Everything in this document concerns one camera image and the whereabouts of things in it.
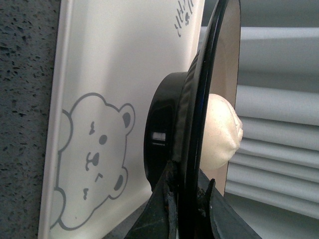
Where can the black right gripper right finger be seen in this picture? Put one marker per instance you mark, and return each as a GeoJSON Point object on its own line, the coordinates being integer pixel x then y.
{"type": "Point", "coordinates": [215, 218]}

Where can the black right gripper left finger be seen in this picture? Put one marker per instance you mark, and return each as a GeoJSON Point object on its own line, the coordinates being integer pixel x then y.
{"type": "Point", "coordinates": [159, 218]}

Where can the white steamed bun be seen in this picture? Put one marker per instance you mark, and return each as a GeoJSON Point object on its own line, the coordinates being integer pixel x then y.
{"type": "Point", "coordinates": [223, 132]}

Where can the beige plate with black rim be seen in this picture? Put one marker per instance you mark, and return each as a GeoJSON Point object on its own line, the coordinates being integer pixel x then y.
{"type": "Point", "coordinates": [175, 124]}

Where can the white bear print tray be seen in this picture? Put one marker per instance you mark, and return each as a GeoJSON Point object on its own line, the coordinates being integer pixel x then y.
{"type": "Point", "coordinates": [110, 58]}

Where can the grey pleated curtain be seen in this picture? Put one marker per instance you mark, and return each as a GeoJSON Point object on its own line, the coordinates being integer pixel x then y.
{"type": "Point", "coordinates": [272, 181]}

